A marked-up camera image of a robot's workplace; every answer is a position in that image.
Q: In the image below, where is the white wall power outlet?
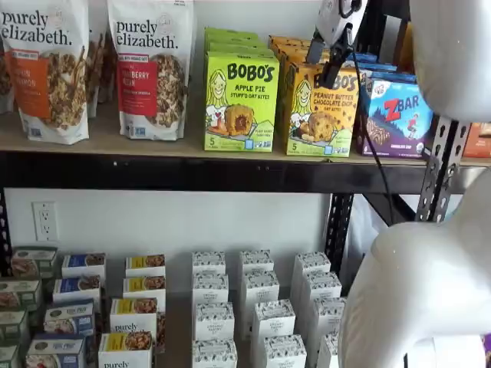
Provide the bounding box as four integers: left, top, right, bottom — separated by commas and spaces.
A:
31, 201, 59, 243

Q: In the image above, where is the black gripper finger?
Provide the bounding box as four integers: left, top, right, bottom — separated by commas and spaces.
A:
320, 22, 354, 89

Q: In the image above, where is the black metal shelf post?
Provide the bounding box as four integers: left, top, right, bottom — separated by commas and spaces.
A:
325, 192, 355, 279
0, 187, 13, 278
356, 0, 412, 66

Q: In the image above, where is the white floral print box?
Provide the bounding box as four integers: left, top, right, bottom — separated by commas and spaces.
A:
192, 272, 229, 306
194, 302, 236, 342
316, 332, 341, 368
191, 251, 227, 275
308, 296, 348, 346
292, 251, 332, 304
262, 334, 308, 368
240, 270, 281, 330
191, 338, 239, 368
250, 299, 297, 346
298, 271, 343, 307
239, 249, 275, 275

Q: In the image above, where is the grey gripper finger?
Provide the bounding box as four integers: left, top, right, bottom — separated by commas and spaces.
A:
305, 36, 326, 65

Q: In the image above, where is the white pastry boxes group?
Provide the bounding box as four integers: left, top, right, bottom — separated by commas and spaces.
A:
153, 268, 319, 368

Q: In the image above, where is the orange Bobo's peanut butter box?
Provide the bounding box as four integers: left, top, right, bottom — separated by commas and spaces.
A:
272, 44, 321, 66
276, 61, 361, 156
268, 34, 316, 49

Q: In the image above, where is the orange label granola bag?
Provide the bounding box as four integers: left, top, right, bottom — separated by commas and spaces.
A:
0, 0, 91, 146

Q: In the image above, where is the orange red snack box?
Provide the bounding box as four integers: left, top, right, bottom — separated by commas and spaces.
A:
461, 121, 491, 159

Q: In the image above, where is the blue oatmeal box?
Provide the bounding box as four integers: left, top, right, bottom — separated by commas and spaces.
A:
61, 252, 107, 281
43, 300, 96, 337
52, 274, 102, 308
25, 333, 87, 368

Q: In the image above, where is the white granola bag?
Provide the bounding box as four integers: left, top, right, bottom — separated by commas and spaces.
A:
86, 0, 117, 118
0, 37, 15, 115

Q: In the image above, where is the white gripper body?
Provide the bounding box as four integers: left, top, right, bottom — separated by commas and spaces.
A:
315, 0, 368, 50

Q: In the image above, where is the black metal shelf brace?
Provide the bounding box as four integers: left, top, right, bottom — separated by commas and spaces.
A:
362, 192, 420, 225

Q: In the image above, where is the tan wooden shelf board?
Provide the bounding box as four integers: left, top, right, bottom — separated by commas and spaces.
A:
0, 101, 491, 167

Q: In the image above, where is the yellow purely elizabeth box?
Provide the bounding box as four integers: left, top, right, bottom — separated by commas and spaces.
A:
98, 330, 155, 368
122, 275, 167, 307
124, 254, 166, 278
110, 297, 166, 335

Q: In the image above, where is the black metal shelf beam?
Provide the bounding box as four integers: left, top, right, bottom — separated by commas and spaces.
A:
0, 150, 475, 195

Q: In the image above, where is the green Bobo's apple pie box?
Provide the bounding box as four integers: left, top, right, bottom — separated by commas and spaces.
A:
204, 35, 268, 47
205, 42, 275, 55
203, 27, 260, 39
203, 51, 281, 153

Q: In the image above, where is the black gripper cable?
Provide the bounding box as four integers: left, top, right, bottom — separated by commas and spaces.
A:
332, 0, 396, 225

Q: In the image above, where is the red label granola bag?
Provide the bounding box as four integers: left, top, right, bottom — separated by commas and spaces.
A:
106, 0, 195, 141

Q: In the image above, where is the grey perforated metal post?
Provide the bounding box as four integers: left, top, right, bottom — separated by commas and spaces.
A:
415, 116, 472, 224

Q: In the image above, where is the green oatmeal box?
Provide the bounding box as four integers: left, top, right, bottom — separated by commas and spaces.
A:
0, 343, 21, 368
0, 309, 30, 343
0, 278, 43, 312
10, 246, 59, 280

